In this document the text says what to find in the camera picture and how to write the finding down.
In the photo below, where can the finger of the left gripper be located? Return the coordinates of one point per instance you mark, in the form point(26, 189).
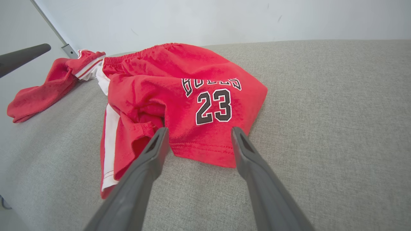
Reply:
point(19, 59)

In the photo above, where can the grey fabric sofa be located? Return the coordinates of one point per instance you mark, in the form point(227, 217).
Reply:
point(321, 128)

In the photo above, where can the grey metal stand frame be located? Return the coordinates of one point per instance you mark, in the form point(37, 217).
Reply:
point(69, 50)

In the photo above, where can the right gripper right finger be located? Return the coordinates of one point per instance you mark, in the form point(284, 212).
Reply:
point(266, 199)

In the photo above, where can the red jersey white sleeves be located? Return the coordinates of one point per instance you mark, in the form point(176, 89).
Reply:
point(41, 93)

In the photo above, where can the red Bulls 23 shorts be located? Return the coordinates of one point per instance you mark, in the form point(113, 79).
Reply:
point(179, 61)

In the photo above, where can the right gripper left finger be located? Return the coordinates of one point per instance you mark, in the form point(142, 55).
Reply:
point(135, 192)

